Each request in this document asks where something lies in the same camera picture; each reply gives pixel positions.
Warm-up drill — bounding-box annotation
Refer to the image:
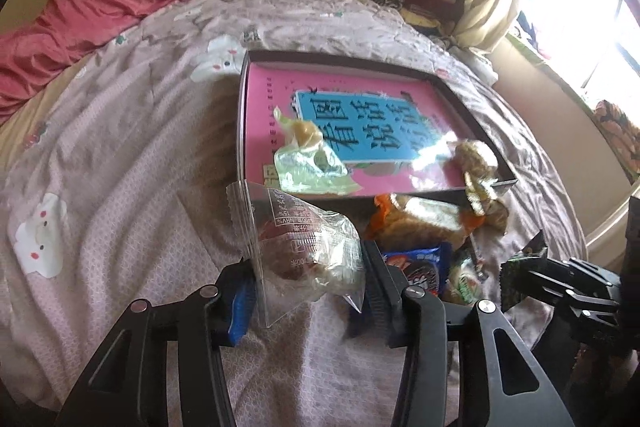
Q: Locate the clear pastry snack packet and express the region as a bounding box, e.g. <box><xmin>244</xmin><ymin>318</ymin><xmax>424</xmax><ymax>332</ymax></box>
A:
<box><xmin>226</xmin><ymin>179</ymin><xmax>366</xmax><ymax>325</ymax></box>

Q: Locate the dark shallow cardboard box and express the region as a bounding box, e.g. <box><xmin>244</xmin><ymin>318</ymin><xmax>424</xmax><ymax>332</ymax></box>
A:
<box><xmin>235</xmin><ymin>49</ymin><xmax>518</xmax><ymax>214</ymax></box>

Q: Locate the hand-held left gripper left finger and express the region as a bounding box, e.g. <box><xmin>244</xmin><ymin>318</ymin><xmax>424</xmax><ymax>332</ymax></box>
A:
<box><xmin>52</xmin><ymin>257</ymin><xmax>258</xmax><ymax>427</ymax></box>

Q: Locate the pale green snack packet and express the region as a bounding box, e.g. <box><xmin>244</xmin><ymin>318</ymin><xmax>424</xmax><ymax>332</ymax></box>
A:
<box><xmin>274</xmin><ymin>142</ymin><xmax>353</xmax><ymax>196</ymax></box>

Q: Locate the printed pink bedspread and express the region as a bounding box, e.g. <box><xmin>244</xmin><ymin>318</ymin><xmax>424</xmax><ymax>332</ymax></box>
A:
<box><xmin>0</xmin><ymin>0</ymin><xmax>590</xmax><ymax>427</ymax></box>

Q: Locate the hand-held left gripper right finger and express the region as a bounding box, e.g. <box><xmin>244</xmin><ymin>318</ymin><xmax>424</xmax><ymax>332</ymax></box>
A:
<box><xmin>361</xmin><ymin>239</ymin><xmax>576</xmax><ymax>427</ymax></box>

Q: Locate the pink and blue book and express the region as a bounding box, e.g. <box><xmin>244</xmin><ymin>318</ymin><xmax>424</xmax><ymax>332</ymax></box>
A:
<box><xmin>245</xmin><ymin>61</ymin><xmax>497</xmax><ymax>198</ymax></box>

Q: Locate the dark green seaweed packet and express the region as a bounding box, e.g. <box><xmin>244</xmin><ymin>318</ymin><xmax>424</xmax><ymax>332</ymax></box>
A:
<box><xmin>500</xmin><ymin>231</ymin><xmax>551</xmax><ymax>313</ymax></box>

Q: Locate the floral orange cloth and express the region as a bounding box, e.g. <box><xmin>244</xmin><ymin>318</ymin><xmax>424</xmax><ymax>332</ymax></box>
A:
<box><xmin>591</xmin><ymin>99</ymin><xmax>640</xmax><ymax>184</ymax></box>

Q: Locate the blue sandwich cookie packet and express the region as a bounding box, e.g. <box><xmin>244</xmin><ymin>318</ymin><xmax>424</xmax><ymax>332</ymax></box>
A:
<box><xmin>382</xmin><ymin>243</ymin><xmax>453</xmax><ymax>299</ymax></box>

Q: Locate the orange cracker packet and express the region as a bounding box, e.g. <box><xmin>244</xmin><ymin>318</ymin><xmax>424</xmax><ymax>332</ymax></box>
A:
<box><xmin>364</xmin><ymin>193</ymin><xmax>486</xmax><ymax>254</ymax></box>

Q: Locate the green label pastry packet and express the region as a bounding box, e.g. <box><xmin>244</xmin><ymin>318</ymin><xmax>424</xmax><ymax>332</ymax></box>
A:
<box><xmin>444</xmin><ymin>252</ymin><xmax>489</xmax><ymax>306</ymax></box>

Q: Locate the round brown wrapped pastry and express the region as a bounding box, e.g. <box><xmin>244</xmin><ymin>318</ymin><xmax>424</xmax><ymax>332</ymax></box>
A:
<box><xmin>452</xmin><ymin>139</ymin><xmax>508</xmax><ymax>234</ymax></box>

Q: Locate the yellowish wrapped pastry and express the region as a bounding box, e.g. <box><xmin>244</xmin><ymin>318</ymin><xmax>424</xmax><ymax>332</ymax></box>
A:
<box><xmin>272</xmin><ymin>107</ymin><xmax>326</xmax><ymax>152</ymax></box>

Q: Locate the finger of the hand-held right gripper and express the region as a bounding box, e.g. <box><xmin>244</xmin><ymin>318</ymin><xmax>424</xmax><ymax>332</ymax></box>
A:
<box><xmin>542</xmin><ymin>257</ymin><xmax>623</xmax><ymax>295</ymax></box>
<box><xmin>520</xmin><ymin>271</ymin><xmax>623</xmax><ymax>325</ymax></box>

